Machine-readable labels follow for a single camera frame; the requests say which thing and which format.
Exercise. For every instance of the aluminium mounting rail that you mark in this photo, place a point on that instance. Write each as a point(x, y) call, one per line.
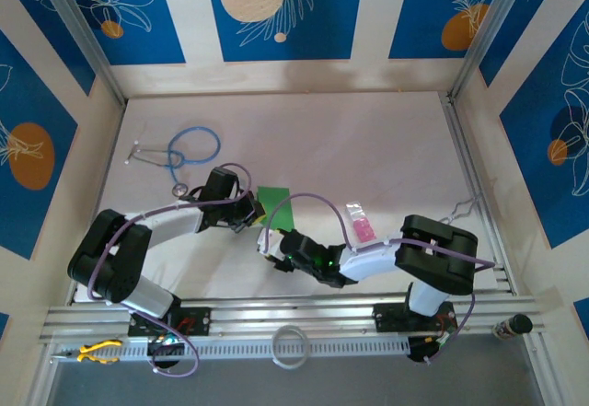
point(294, 307)

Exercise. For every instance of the green paper sheet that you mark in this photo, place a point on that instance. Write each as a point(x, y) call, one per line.
point(278, 208)

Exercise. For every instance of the aluminium frame post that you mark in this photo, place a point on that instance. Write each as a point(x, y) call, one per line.
point(488, 33)
point(83, 38)

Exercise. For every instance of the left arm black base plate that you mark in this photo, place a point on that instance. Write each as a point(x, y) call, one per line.
point(198, 321)

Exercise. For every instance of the small bottle black cap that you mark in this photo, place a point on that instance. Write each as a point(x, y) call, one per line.
point(520, 323)

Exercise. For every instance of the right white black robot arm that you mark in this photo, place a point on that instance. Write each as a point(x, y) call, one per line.
point(437, 258)

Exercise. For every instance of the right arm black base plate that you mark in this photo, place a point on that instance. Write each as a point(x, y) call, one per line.
point(391, 316)

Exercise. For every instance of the aluminium frame leg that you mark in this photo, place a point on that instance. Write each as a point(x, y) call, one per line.
point(41, 383)
point(538, 374)

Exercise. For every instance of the blue stethoscope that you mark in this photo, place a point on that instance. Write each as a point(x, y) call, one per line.
point(171, 159)

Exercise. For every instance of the aluminium table side rail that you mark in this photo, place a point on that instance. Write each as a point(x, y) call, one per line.
point(465, 148)

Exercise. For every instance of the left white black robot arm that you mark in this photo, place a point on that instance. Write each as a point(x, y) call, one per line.
point(110, 258)

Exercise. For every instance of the small green circuit board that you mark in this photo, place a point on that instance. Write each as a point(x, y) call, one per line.
point(444, 341)

